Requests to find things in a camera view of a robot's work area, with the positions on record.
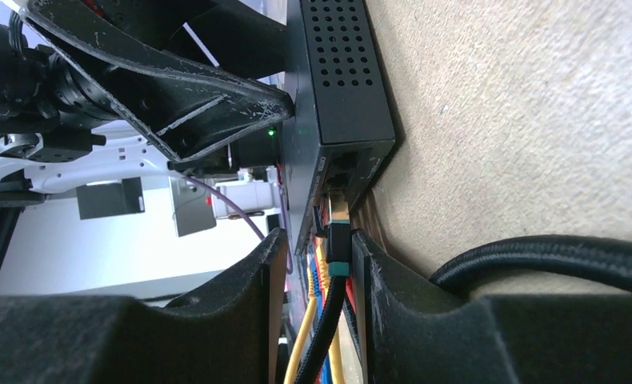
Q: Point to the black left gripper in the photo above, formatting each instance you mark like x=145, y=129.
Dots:
x=187, y=75

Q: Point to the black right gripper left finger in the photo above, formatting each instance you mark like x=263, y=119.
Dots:
x=224, y=331

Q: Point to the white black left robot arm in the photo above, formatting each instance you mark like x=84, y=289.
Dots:
x=42, y=157

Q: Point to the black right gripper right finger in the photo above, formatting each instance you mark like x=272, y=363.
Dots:
x=496, y=339

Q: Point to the black network switch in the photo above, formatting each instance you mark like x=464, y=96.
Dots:
x=342, y=128

